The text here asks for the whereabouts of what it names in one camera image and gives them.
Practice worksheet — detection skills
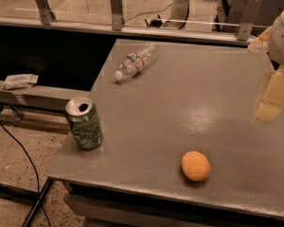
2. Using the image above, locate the grey metal bench ledge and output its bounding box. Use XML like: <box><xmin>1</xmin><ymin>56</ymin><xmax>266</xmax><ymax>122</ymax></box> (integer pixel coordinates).
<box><xmin>0</xmin><ymin>80</ymin><xmax>89</xmax><ymax>111</ymax></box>

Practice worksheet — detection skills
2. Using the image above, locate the green soda can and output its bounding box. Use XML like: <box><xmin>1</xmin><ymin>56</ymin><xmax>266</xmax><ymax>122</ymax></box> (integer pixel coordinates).
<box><xmin>65</xmin><ymin>96</ymin><xmax>102</xmax><ymax>150</ymax></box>

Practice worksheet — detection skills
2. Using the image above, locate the white wipes packet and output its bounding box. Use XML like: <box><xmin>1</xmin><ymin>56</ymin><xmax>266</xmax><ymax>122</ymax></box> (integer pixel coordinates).
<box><xmin>2</xmin><ymin>74</ymin><xmax>39</xmax><ymax>90</ymax></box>

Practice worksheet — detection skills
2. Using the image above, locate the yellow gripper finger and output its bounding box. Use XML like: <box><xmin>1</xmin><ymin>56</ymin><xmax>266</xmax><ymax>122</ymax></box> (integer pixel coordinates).
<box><xmin>248</xmin><ymin>26</ymin><xmax>272</xmax><ymax>53</ymax></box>
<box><xmin>254</xmin><ymin>65</ymin><xmax>284</xmax><ymax>123</ymax></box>

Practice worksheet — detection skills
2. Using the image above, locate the black table leg strut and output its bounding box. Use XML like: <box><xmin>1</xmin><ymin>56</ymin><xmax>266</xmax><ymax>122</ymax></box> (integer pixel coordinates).
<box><xmin>21</xmin><ymin>179</ymin><xmax>53</xmax><ymax>227</ymax></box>

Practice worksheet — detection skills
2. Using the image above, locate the grey metal table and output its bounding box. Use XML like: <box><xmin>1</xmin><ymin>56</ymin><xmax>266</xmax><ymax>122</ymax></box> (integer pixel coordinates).
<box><xmin>50</xmin><ymin>40</ymin><xmax>284</xmax><ymax>227</ymax></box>

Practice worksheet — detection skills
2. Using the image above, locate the black floor cable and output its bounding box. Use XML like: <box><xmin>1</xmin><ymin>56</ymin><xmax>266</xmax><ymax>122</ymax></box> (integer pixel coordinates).
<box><xmin>0</xmin><ymin>114</ymin><xmax>53</xmax><ymax>227</ymax></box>

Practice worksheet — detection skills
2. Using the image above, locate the clear plastic water bottle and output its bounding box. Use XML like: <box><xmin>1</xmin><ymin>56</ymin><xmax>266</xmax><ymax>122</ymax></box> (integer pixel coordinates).
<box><xmin>114</xmin><ymin>43</ymin><xmax>156</xmax><ymax>81</ymax></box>

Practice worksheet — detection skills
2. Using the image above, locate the metal glass bracket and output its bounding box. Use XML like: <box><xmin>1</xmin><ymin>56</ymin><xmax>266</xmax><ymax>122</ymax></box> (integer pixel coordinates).
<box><xmin>237</xmin><ymin>0</ymin><xmax>263</xmax><ymax>41</ymax></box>
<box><xmin>35</xmin><ymin>0</ymin><xmax>56</xmax><ymax>26</ymax></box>
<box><xmin>110</xmin><ymin>0</ymin><xmax>124</xmax><ymax>31</ymax></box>

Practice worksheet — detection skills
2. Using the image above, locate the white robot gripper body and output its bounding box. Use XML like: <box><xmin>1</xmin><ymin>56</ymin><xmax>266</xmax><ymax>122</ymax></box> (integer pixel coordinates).
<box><xmin>268</xmin><ymin>10</ymin><xmax>284</xmax><ymax>64</ymax></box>

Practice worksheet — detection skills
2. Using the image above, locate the middle metal glass bracket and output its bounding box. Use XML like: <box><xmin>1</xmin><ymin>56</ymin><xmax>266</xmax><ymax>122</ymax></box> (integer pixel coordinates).
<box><xmin>110</xmin><ymin>0</ymin><xmax>124</xmax><ymax>31</ymax></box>

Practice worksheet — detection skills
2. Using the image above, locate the right metal glass bracket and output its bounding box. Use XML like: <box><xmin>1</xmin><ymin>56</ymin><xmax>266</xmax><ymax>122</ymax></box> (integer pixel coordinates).
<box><xmin>237</xmin><ymin>0</ymin><xmax>263</xmax><ymax>41</ymax></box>

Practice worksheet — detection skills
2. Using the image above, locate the left metal glass bracket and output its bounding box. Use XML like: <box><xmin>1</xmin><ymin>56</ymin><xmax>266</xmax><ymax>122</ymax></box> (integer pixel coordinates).
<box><xmin>35</xmin><ymin>0</ymin><xmax>56</xmax><ymax>26</ymax></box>

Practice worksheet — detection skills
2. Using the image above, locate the orange fruit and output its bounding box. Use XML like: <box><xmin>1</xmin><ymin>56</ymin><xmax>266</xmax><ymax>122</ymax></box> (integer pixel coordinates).
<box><xmin>181</xmin><ymin>151</ymin><xmax>211</xmax><ymax>182</ymax></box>

